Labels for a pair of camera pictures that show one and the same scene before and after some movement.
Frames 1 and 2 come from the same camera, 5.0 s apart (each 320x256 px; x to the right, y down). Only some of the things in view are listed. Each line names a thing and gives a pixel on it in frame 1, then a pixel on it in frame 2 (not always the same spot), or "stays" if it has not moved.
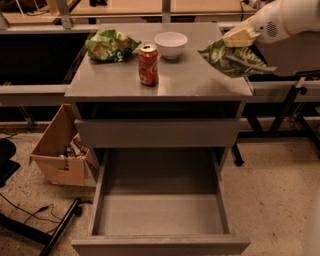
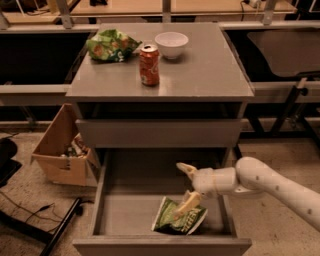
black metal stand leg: (51, 240) stays
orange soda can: (148, 63) stays
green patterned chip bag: (110, 44) stays
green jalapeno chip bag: (235, 61) -> (166, 223)
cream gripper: (268, 27) -> (204, 181)
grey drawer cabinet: (162, 123) stays
